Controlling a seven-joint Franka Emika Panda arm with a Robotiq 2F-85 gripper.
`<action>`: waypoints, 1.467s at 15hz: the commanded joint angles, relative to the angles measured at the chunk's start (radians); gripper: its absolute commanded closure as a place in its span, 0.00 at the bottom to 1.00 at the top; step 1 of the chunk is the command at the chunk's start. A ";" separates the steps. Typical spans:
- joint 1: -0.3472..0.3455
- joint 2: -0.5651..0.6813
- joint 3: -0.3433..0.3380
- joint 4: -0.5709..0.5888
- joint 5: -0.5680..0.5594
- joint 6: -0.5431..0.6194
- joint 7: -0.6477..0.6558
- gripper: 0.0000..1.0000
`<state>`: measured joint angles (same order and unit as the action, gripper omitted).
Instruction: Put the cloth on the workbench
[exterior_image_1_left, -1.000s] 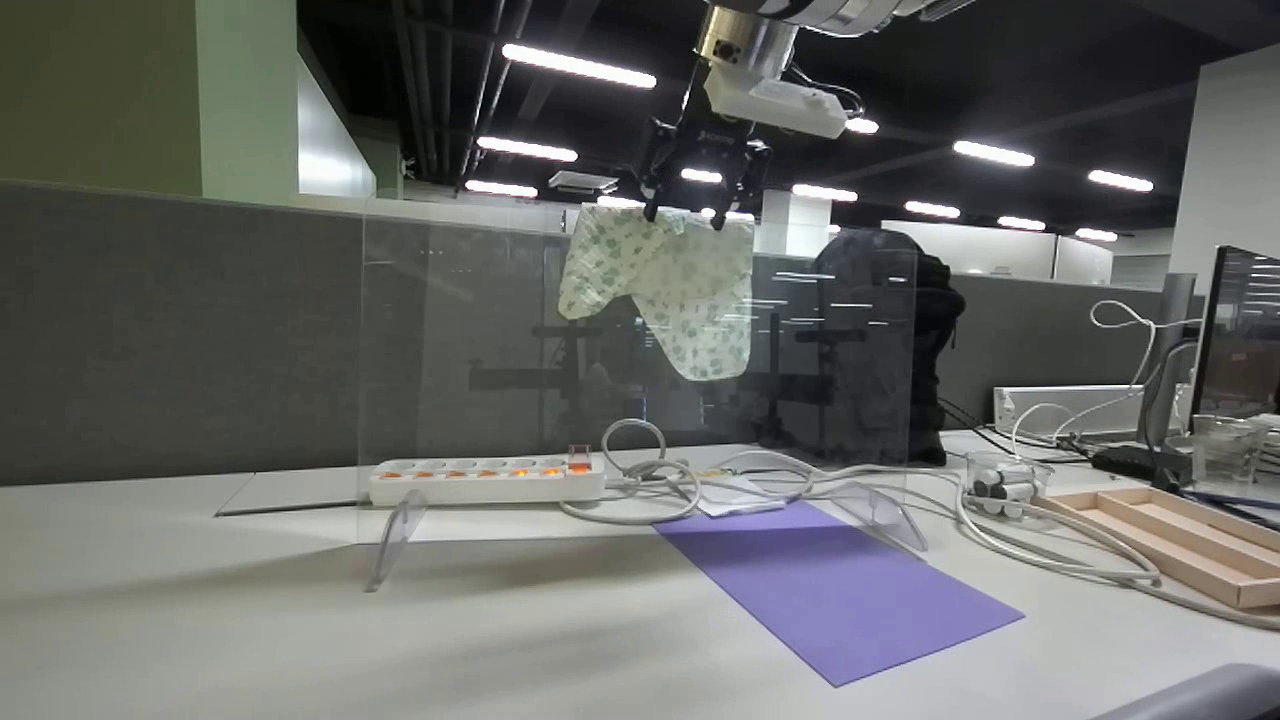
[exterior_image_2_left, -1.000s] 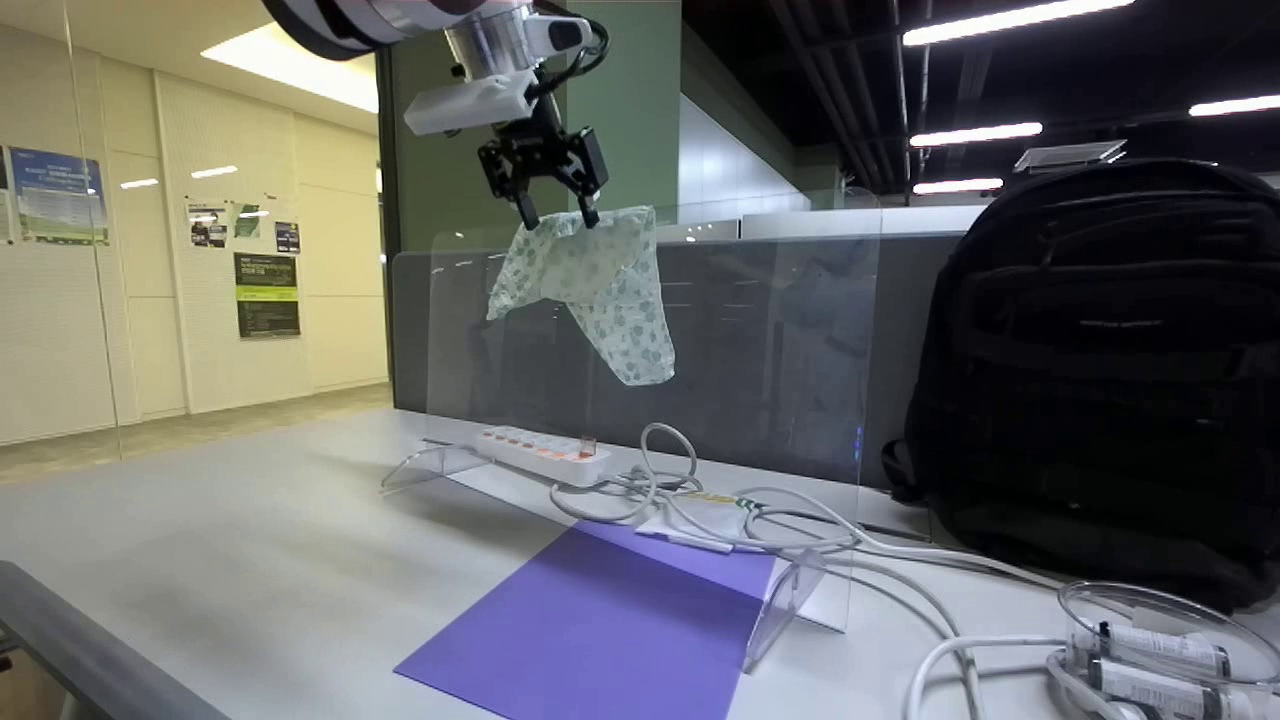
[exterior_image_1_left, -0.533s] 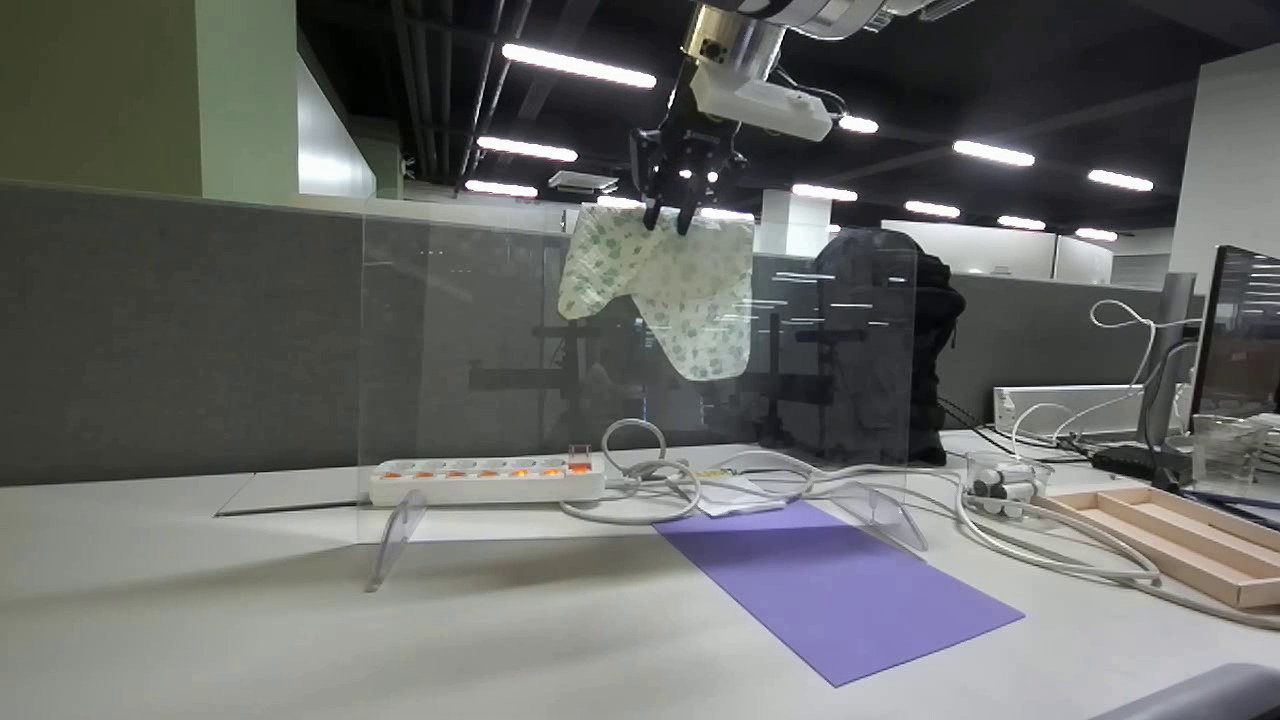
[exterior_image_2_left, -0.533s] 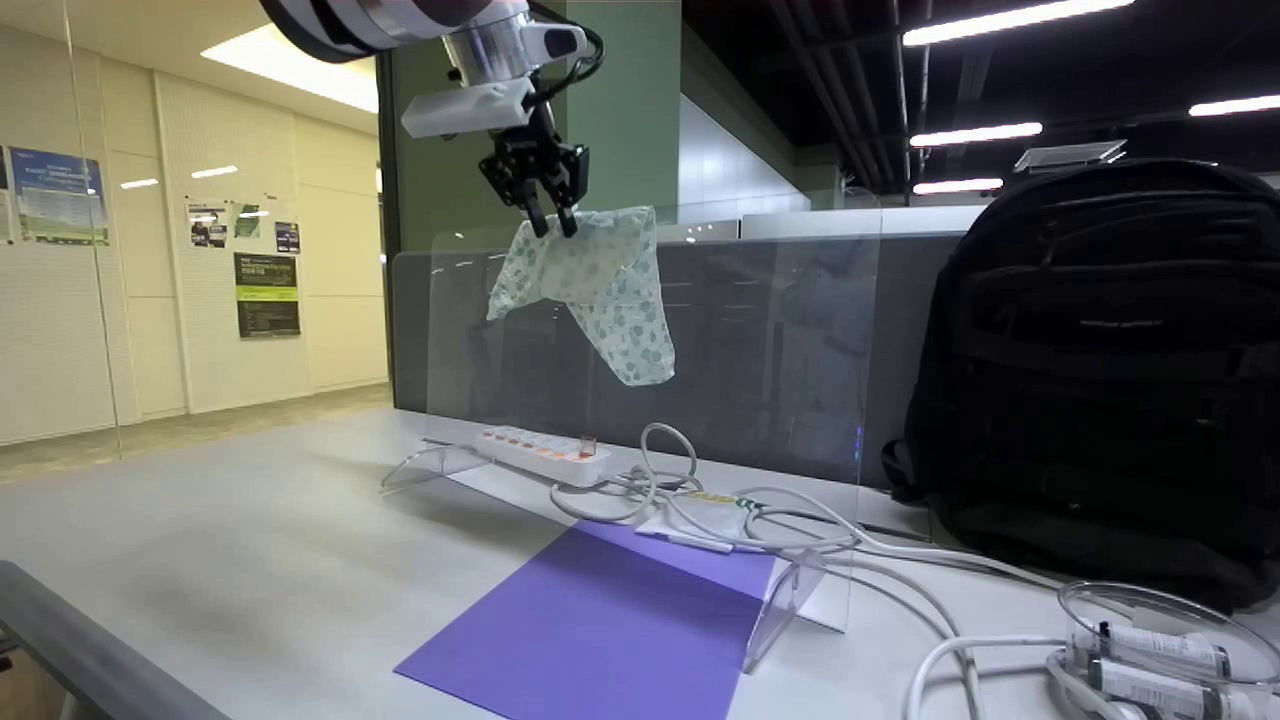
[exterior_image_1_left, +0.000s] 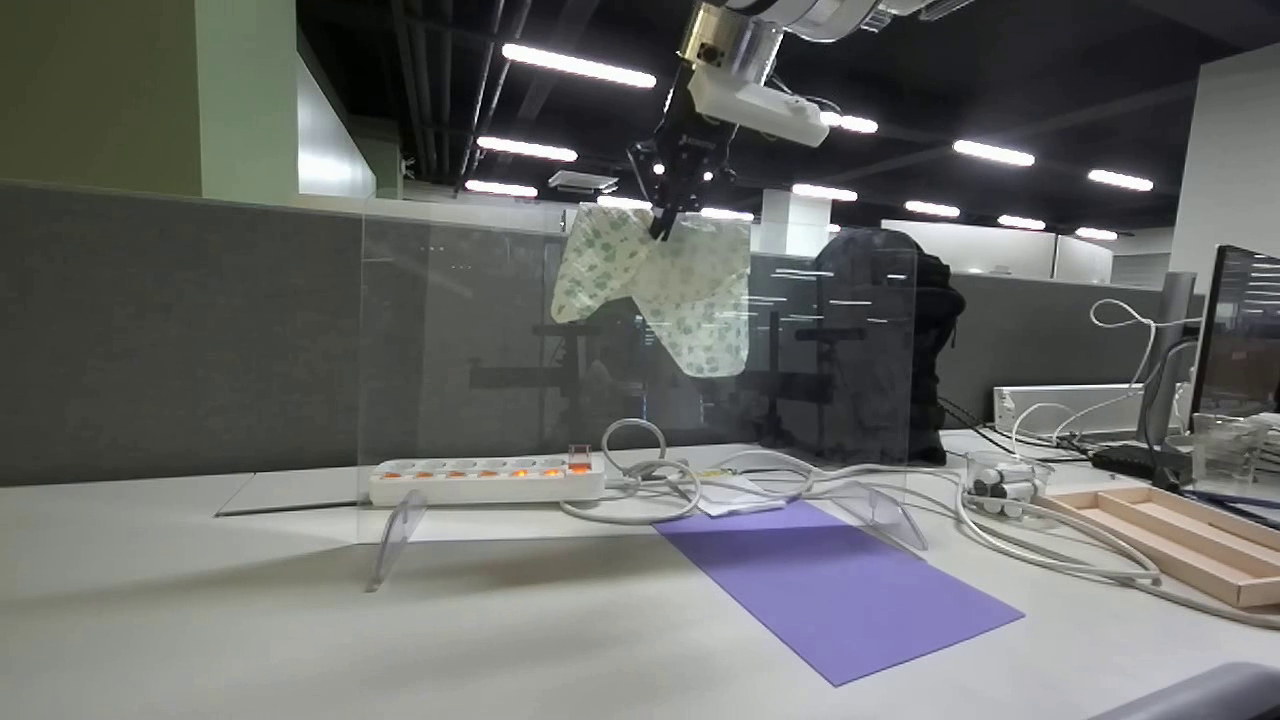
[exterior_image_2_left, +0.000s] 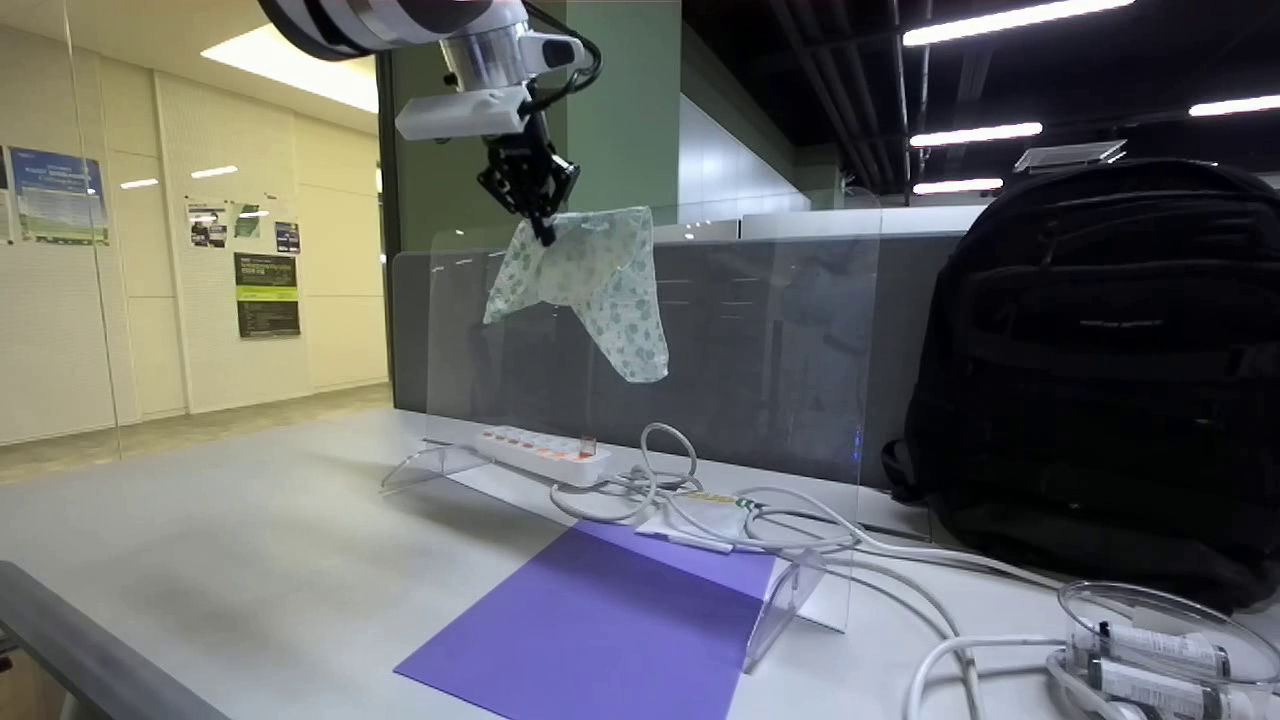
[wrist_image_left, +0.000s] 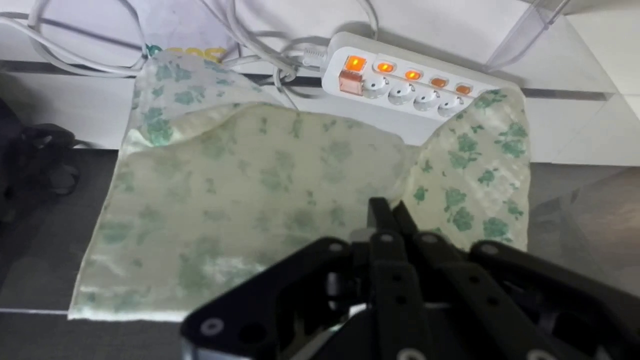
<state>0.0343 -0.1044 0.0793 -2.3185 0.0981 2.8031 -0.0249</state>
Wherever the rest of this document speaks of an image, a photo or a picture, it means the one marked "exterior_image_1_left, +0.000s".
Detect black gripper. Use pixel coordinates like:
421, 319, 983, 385
626, 118, 742, 243

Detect white cloth with green print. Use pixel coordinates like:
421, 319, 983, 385
547, 200, 761, 385

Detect ceiling strip light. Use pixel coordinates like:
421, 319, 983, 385
899, 195, 967, 225
1086, 165, 1162, 195
947, 136, 1039, 174
501, 39, 661, 95
473, 133, 586, 167
459, 178, 544, 206

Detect clear acrylic screen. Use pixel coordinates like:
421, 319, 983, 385
355, 211, 933, 598

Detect dark office chair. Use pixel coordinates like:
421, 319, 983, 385
778, 225, 967, 472

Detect white paper sheet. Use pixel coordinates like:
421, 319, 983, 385
691, 480, 771, 523

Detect white power strip orange switches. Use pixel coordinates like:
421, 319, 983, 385
368, 451, 610, 514

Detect purple mat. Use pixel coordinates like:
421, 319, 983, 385
654, 497, 1027, 693

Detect white power adapter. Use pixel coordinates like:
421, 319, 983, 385
966, 462, 1055, 522

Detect white flat box device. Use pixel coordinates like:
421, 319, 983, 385
987, 382, 1152, 444

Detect grey partition panel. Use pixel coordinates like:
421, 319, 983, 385
0, 181, 571, 488

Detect black computer monitor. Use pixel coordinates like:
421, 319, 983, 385
1187, 243, 1280, 425

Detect wooden tray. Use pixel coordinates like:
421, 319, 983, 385
1047, 480, 1280, 611

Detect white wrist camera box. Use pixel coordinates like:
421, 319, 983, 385
685, 19, 833, 151

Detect white coiled cable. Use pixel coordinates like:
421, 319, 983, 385
556, 412, 820, 529

